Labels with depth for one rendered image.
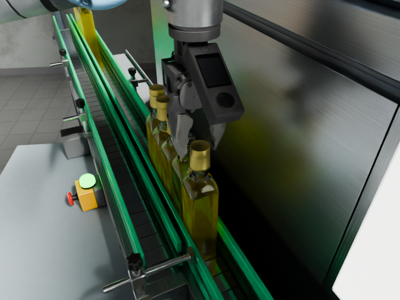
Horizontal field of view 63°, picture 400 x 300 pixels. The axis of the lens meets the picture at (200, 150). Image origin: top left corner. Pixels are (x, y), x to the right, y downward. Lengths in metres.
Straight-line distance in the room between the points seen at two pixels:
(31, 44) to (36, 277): 3.17
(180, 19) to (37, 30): 3.42
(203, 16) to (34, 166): 0.96
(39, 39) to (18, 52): 0.28
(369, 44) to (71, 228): 0.86
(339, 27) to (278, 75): 0.13
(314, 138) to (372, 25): 0.17
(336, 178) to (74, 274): 0.67
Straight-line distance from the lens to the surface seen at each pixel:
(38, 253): 0.99
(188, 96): 0.47
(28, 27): 3.83
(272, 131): 0.56
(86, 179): 0.98
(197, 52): 0.45
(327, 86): 0.45
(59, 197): 1.11
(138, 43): 3.66
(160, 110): 0.67
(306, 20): 0.48
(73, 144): 1.21
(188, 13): 0.43
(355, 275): 0.54
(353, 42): 0.42
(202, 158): 0.53
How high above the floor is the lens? 1.48
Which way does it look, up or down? 37 degrees down
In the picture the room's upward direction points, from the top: straight up
